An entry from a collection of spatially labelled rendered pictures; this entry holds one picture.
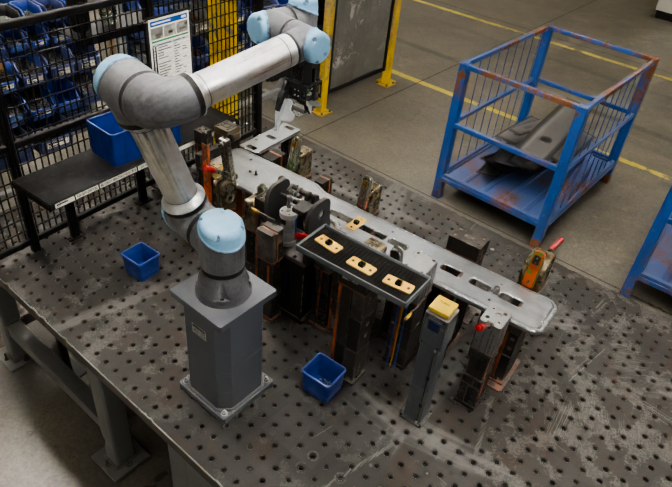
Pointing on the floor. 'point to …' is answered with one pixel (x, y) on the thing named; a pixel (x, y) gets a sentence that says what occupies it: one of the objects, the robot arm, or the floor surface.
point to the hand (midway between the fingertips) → (291, 121)
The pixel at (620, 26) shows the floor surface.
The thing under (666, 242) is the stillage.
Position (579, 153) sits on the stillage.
